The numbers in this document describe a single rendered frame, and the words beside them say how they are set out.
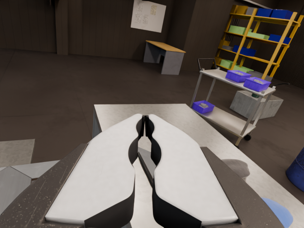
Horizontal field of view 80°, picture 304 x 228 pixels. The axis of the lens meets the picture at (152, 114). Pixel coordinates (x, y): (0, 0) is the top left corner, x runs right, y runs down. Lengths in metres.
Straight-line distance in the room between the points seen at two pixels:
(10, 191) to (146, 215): 0.55
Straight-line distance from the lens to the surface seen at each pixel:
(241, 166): 0.82
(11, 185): 0.94
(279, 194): 0.85
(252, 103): 4.40
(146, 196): 0.60
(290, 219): 0.75
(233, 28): 8.53
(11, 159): 1.20
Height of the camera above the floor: 1.52
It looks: 27 degrees down
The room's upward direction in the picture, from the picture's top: 12 degrees clockwise
